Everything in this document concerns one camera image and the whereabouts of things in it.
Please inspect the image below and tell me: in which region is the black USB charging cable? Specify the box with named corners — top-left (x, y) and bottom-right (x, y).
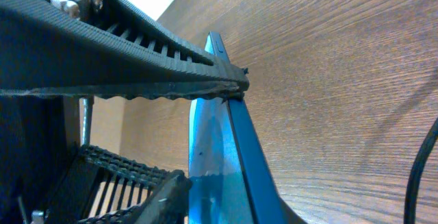
top-left (403, 117), bottom-right (438, 224)

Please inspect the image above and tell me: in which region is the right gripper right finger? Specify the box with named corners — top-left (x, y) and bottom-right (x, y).
top-left (46, 145), bottom-right (192, 223)

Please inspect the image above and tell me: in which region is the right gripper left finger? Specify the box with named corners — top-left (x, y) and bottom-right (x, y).
top-left (1, 0), bottom-right (249, 99)

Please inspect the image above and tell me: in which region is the blue Galaxy smartphone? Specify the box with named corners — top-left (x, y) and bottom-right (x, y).
top-left (188, 31), bottom-right (305, 224)

